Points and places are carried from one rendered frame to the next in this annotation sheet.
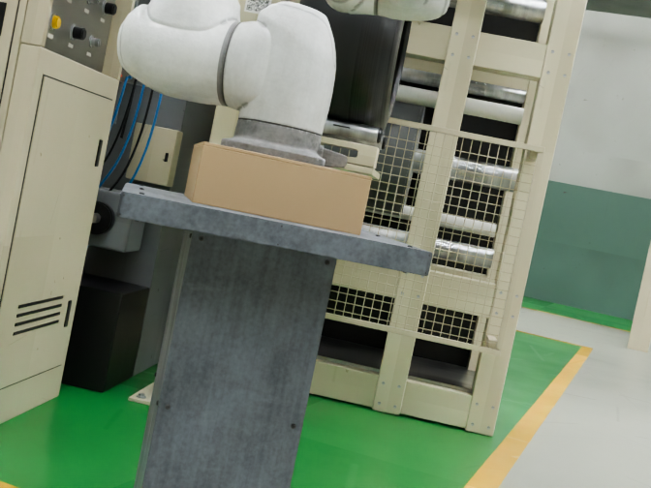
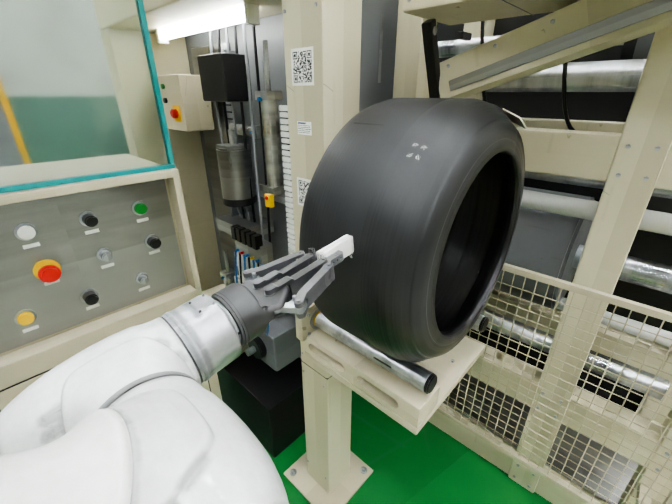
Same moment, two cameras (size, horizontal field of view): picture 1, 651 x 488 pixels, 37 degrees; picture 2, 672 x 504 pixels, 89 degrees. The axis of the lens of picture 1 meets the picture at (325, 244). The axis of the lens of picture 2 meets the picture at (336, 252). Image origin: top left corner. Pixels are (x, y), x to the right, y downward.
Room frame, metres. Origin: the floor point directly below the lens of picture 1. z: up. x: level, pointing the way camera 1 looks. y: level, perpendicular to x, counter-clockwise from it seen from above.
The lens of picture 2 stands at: (2.22, -0.26, 1.46)
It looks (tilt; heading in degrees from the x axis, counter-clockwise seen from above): 25 degrees down; 38
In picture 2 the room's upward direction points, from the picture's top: straight up
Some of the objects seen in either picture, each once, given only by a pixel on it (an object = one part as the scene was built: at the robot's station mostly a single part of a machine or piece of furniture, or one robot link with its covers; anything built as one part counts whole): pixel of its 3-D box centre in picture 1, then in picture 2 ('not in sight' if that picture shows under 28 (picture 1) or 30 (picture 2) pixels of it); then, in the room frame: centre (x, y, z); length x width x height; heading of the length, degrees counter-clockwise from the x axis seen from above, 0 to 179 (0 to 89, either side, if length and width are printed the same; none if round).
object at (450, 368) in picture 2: (318, 162); (395, 350); (2.92, 0.07, 0.80); 0.37 x 0.36 x 0.02; 174
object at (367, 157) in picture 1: (315, 146); (364, 366); (2.78, 0.08, 0.83); 0.36 x 0.09 x 0.06; 84
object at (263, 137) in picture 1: (287, 145); not in sight; (1.76, 0.10, 0.78); 0.22 x 0.18 x 0.06; 91
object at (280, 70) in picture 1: (286, 66); not in sight; (1.76, 0.13, 0.92); 0.18 x 0.16 x 0.22; 81
